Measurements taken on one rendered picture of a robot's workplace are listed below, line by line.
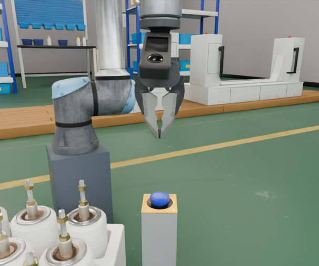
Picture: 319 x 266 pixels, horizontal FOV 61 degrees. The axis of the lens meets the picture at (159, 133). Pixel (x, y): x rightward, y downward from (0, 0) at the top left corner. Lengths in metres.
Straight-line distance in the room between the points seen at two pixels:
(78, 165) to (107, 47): 0.38
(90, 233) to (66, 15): 5.93
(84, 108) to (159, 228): 0.47
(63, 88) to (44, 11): 5.50
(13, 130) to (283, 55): 3.17
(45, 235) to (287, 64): 3.57
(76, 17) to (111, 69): 5.55
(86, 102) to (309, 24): 5.60
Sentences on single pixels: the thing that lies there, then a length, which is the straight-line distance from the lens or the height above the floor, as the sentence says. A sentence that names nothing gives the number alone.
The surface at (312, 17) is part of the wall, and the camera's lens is 6.17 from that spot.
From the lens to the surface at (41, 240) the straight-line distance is 0.69.
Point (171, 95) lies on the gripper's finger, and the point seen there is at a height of 0.53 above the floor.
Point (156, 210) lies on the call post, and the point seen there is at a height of 0.31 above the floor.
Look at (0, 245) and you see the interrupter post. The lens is 0.60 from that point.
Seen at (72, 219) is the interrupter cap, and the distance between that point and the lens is 0.66.
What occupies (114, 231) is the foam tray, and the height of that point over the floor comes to 0.18.
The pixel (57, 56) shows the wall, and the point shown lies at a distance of 8.72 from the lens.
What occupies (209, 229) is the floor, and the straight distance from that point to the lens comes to 1.05.
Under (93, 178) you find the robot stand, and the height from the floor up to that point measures 0.22.
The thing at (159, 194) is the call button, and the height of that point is 0.33.
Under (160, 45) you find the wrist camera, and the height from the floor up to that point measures 0.62.
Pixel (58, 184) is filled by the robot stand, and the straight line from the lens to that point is 0.91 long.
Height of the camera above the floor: 0.61
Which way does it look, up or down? 16 degrees down
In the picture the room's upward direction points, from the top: straight up
